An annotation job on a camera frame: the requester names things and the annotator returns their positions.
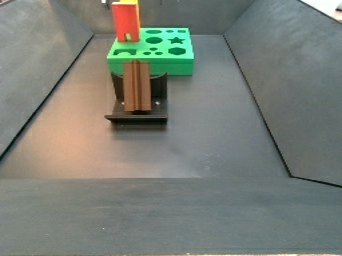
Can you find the black L-shaped fixture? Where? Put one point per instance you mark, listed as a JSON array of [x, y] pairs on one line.
[[158, 114]]

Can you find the green shape sorter block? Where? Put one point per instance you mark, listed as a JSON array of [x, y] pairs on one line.
[[164, 47]]

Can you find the red arch block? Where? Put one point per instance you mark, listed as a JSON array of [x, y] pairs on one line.
[[127, 21]]

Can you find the yellow block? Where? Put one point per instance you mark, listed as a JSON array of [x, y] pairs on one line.
[[130, 1]]

